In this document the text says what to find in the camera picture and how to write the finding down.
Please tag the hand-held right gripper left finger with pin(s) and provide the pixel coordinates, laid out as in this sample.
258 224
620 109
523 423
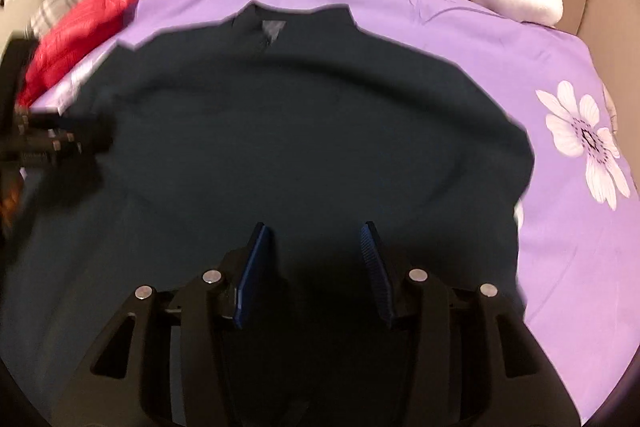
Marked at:
255 272

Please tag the dark green knit sweater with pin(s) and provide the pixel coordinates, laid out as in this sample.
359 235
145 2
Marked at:
300 132

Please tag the folded red puffer jacket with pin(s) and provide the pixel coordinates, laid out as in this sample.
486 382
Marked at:
75 32

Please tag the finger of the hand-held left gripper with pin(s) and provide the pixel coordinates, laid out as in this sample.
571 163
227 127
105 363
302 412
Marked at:
75 134

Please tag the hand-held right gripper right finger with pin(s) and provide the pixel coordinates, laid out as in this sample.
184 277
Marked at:
372 267

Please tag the purple floral blanket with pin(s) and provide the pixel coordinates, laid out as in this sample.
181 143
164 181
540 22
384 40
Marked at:
500 57

